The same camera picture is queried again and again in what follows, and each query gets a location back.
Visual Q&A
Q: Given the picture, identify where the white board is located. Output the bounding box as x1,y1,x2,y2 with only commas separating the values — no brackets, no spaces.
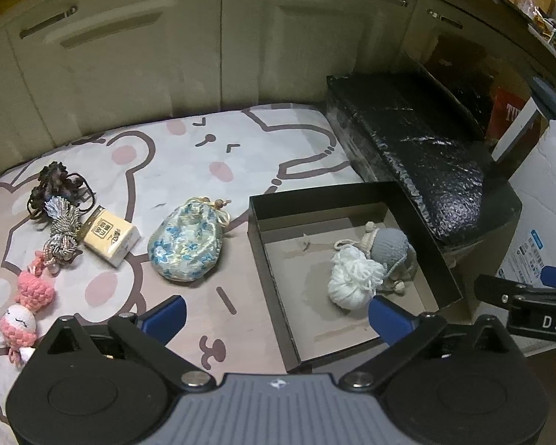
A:
491,96,554,163

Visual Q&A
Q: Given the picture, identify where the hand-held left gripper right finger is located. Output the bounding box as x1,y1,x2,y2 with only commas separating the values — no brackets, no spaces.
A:
338,294,524,392

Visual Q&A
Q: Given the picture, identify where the black bubble wrap package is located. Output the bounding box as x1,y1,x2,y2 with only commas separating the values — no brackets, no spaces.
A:
325,73,487,246

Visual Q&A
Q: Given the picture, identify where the red box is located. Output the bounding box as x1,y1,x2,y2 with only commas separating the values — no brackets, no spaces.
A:
486,88,529,142

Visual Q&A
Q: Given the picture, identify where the bear printed blanket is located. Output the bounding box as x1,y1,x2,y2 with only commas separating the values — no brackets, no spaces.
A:
0,102,367,445

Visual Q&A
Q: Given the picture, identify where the blue bag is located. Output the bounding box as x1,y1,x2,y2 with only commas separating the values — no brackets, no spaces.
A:
530,76,556,121

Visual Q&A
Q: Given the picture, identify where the yellow tissue pack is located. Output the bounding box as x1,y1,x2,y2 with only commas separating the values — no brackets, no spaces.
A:
82,205,142,268

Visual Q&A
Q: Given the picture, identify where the grey crochet doll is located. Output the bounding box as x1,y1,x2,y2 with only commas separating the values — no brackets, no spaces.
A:
361,222,418,295

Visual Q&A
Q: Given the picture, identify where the white yarn pompom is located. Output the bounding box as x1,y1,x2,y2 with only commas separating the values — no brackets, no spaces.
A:
327,240,389,310

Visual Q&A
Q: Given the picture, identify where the floral drawstring pouch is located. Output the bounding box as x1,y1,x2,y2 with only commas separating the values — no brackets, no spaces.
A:
147,197,232,283

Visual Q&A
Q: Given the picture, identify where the white cabinet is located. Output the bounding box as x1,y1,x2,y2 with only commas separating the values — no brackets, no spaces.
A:
0,0,515,186

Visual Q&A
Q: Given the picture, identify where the white cardboard box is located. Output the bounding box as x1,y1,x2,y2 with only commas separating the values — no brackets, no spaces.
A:
463,121,556,357

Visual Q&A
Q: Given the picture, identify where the dark brown tangled cord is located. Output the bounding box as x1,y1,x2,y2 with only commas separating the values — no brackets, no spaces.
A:
27,161,96,223

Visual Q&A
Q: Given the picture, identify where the silver braided tassel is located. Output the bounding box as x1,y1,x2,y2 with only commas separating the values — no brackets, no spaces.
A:
42,197,84,272

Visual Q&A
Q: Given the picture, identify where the black cardboard box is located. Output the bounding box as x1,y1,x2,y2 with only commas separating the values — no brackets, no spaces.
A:
249,181,464,374

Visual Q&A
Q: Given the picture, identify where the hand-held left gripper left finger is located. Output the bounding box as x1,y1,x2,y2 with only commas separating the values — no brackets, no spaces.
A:
32,294,216,392

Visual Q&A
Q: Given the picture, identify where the pink crochet ball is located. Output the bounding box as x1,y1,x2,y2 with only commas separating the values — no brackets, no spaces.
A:
17,250,57,309

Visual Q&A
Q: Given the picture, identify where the dark box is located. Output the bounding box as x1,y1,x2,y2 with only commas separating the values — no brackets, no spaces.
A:
445,141,523,260

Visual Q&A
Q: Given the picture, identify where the cluttered shelf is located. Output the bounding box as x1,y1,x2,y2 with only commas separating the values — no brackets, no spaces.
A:
463,0,556,75

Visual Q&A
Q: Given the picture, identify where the pink crochet doll white face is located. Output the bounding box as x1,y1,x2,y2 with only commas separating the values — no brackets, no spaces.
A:
0,305,40,366

